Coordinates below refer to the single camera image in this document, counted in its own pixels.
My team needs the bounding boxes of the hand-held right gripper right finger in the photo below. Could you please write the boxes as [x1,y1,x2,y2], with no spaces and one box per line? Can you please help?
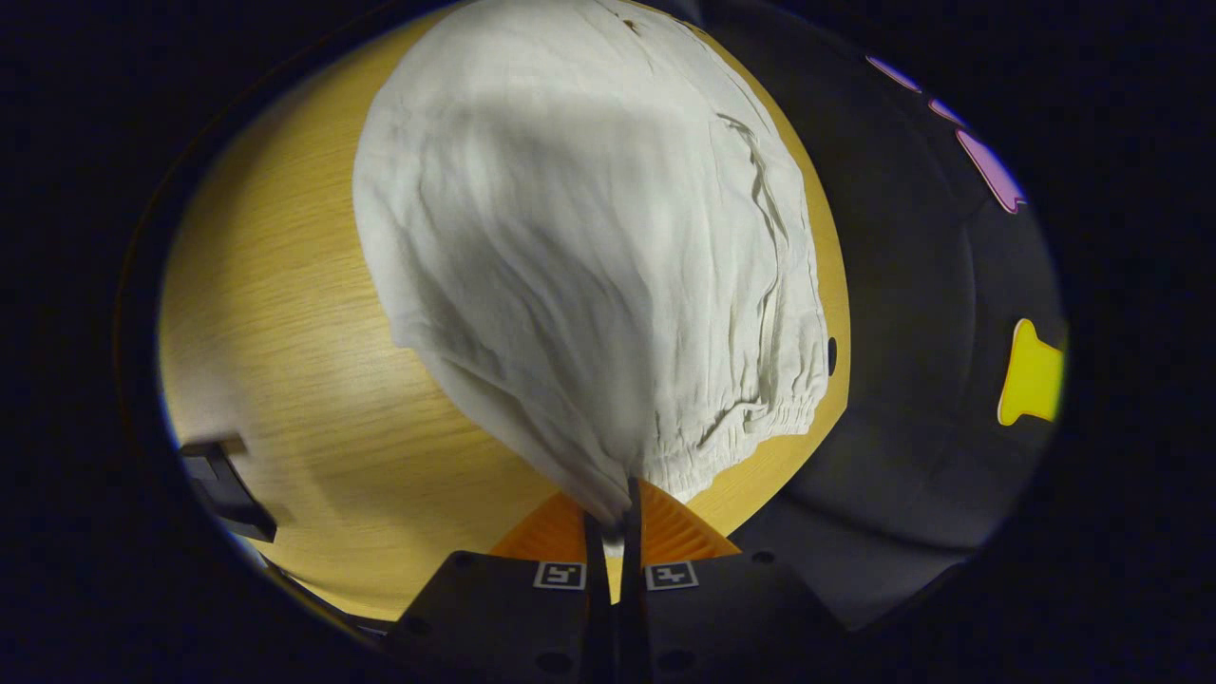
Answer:
[616,477,848,684]

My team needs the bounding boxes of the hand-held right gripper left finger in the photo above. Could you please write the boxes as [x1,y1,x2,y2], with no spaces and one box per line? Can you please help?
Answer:
[384,492,617,684]

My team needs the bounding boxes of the white jeans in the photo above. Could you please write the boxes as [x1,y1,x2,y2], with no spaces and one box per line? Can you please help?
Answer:
[351,0,830,557]

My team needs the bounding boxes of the black backdrop cloth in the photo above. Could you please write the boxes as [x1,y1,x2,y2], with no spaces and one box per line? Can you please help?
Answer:
[665,0,1070,633]

